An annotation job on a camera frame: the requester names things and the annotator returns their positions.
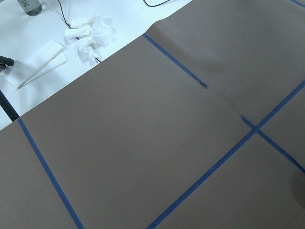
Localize brown paper table cover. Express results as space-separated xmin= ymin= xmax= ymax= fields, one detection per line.
xmin=0 ymin=0 xmax=305 ymax=229

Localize crumpled white tissue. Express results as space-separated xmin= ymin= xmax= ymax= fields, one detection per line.
xmin=64 ymin=14 xmax=113 ymax=62

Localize white plastic tweezers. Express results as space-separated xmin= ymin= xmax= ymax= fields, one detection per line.
xmin=11 ymin=41 xmax=68 ymax=89

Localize black tripod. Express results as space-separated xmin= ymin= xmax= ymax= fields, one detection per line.
xmin=0 ymin=56 xmax=20 ymax=121

